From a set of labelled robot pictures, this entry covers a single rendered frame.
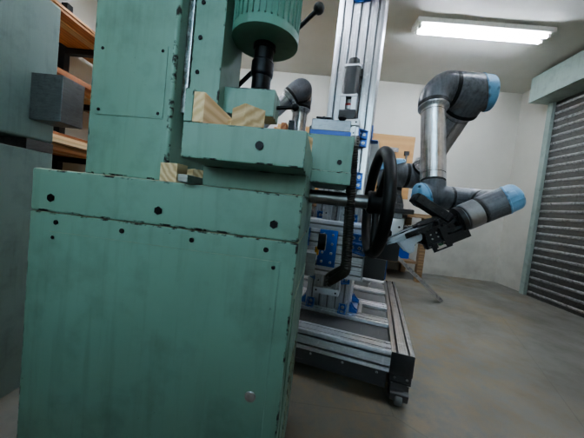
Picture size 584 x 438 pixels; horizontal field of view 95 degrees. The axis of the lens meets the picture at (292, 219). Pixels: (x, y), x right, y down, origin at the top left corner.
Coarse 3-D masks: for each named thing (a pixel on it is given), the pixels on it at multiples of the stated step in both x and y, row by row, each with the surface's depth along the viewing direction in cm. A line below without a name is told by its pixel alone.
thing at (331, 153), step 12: (312, 144) 65; (324, 144) 65; (336, 144) 65; (348, 144) 64; (312, 156) 65; (324, 156) 65; (336, 156) 65; (348, 156) 64; (312, 168) 65; (324, 168) 65; (336, 168) 65; (348, 168) 64
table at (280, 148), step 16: (192, 128) 45; (208, 128) 44; (224, 128) 44; (240, 128) 44; (256, 128) 43; (192, 144) 45; (208, 144) 44; (224, 144) 44; (240, 144) 44; (256, 144) 43; (272, 144) 43; (288, 144) 43; (304, 144) 43; (192, 160) 48; (208, 160) 46; (224, 160) 44; (240, 160) 44; (256, 160) 44; (272, 160) 43; (288, 160) 43; (304, 160) 43; (320, 176) 63; (336, 176) 63
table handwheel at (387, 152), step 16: (384, 160) 60; (368, 176) 79; (384, 176) 58; (320, 192) 70; (336, 192) 70; (368, 192) 69; (384, 192) 56; (368, 208) 68; (384, 208) 56; (368, 224) 80; (384, 224) 57; (368, 240) 76; (384, 240) 59; (368, 256) 67
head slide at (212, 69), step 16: (208, 0) 66; (224, 0) 65; (208, 16) 66; (224, 16) 66; (208, 32) 66; (224, 32) 66; (208, 48) 66; (224, 48) 67; (192, 64) 67; (208, 64) 66; (224, 64) 68; (240, 64) 79; (192, 80) 67; (208, 80) 67; (224, 80) 69
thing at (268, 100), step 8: (232, 88) 70; (240, 88) 69; (248, 88) 69; (224, 96) 70; (232, 96) 70; (240, 96) 69; (248, 96) 69; (256, 96) 69; (264, 96) 69; (272, 96) 68; (224, 104) 70; (232, 104) 70; (240, 104) 69; (256, 104) 69; (264, 104) 69; (272, 104) 69; (272, 112) 69; (264, 120) 72; (272, 120) 72
